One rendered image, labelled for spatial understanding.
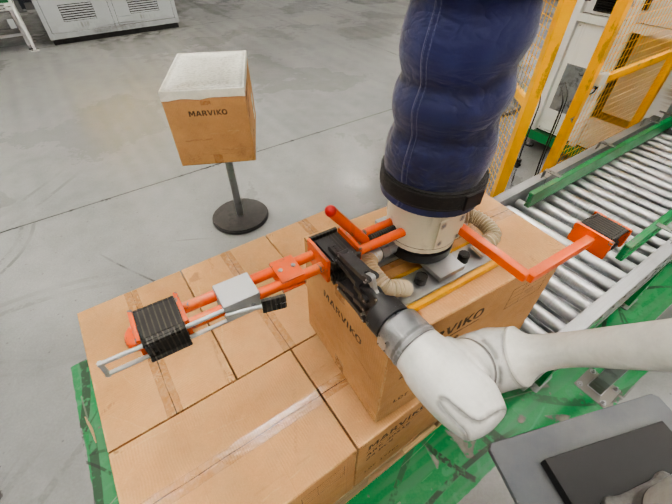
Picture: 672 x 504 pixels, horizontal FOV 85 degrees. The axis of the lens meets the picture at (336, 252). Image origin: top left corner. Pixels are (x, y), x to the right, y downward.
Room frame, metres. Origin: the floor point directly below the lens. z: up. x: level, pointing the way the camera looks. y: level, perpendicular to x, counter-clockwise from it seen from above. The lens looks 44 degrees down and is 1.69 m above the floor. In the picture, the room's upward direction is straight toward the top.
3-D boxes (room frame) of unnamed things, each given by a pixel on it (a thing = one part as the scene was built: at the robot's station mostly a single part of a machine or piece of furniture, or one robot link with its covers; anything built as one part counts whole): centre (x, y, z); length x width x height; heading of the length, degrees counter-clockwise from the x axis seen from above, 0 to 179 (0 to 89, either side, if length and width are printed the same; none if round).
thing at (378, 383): (0.74, -0.27, 0.81); 0.60 x 0.40 x 0.40; 121
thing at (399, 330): (0.35, -0.12, 1.15); 0.09 x 0.06 x 0.09; 124
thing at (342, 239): (0.55, 0.00, 1.15); 0.10 x 0.08 x 0.06; 33
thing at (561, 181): (1.98, -1.60, 0.60); 1.60 x 0.10 x 0.09; 124
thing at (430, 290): (0.61, -0.26, 1.04); 0.34 x 0.10 x 0.05; 123
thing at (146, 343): (0.35, 0.23, 1.16); 0.31 x 0.03 x 0.05; 123
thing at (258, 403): (0.77, 0.22, 0.34); 1.20 x 1.00 x 0.40; 124
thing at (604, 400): (0.81, -1.25, 0.01); 0.15 x 0.15 x 0.03; 34
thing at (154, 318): (0.37, 0.30, 1.16); 0.08 x 0.07 x 0.05; 123
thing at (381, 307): (0.41, -0.08, 1.15); 0.09 x 0.07 x 0.08; 34
